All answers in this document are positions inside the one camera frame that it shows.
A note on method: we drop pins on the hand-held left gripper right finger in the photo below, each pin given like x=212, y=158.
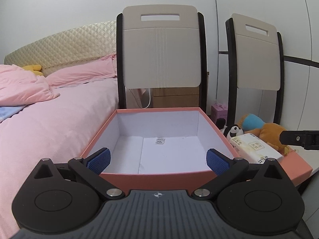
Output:
x=217, y=162

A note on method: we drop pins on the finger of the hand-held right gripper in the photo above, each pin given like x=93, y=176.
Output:
x=299, y=138

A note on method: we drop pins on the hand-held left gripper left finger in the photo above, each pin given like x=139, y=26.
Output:
x=99, y=160

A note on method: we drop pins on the salmon pink cardboard box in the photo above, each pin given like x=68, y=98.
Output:
x=99, y=139

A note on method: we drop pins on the salmon pink box lid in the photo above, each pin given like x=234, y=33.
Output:
x=297, y=164

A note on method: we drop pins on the brown and blue plush toy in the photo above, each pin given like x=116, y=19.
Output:
x=269, y=132

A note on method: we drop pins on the white tissue pack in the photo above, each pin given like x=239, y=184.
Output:
x=251, y=147

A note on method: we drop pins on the panda plush toy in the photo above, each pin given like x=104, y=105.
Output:
x=234, y=130

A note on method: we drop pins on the white desk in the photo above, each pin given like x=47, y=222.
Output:
x=313, y=182

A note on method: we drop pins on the small pink carton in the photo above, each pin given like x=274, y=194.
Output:
x=219, y=113

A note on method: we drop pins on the pink bed sheet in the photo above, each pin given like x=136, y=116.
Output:
x=54, y=134

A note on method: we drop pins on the small white desiccant packet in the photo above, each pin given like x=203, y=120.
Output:
x=159, y=141

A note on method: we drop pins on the wooden nightstand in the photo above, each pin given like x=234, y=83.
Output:
x=174, y=97

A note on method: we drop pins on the pink pillow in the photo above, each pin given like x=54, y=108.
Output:
x=87, y=73

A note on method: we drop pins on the light blue cloth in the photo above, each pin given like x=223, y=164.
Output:
x=8, y=112

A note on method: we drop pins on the pink duvet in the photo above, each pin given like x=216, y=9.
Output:
x=22, y=87

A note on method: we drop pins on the yellow plush toy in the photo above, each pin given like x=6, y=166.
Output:
x=33, y=68

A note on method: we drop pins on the cream quilted headboard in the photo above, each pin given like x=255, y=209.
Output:
x=62, y=47

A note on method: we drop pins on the white wardrobe with black lines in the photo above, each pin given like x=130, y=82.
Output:
x=294, y=17

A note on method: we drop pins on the beige chair with black frame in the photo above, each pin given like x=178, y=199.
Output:
x=162, y=54
x=256, y=62

